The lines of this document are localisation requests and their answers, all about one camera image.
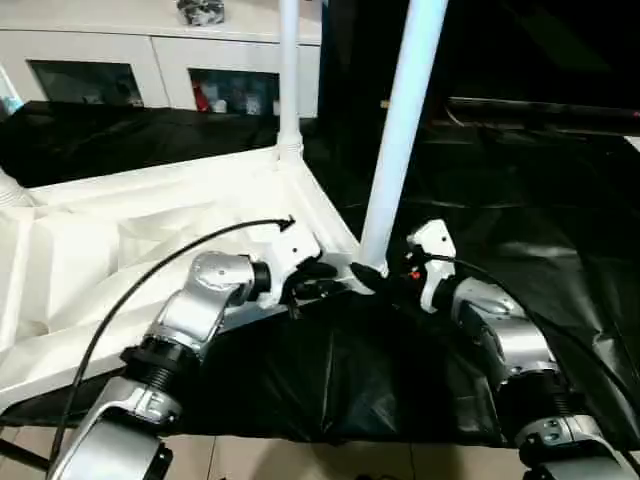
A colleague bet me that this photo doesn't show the black folding table frame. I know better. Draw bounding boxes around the black folding table frame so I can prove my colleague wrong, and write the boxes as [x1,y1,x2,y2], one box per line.
[0,437,51,471]

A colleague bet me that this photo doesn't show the white cabinet with glass doors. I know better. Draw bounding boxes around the white cabinet with glass doors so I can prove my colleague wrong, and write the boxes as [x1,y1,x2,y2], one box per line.
[0,0,322,119]

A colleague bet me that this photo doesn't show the white plastic table top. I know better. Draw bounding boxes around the white plastic table top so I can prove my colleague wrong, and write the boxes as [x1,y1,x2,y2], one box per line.
[0,141,381,406]

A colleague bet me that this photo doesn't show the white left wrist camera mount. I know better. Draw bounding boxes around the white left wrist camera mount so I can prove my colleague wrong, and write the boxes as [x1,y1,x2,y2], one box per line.
[259,223,324,310]

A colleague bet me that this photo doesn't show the white plastic table leg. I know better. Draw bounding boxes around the white plastic table leg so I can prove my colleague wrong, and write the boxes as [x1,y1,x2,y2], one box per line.
[358,0,450,279]
[0,169,34,209]
[273,0,305,169]

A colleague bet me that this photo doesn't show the black plastic mat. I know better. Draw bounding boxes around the black plastic mat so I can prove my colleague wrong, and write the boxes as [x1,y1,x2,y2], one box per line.
[0,99,640,446]

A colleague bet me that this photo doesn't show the black bundle on cabinet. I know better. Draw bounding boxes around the black bundle on cabinet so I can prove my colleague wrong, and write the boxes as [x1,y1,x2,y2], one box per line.
[175,0,227,26]

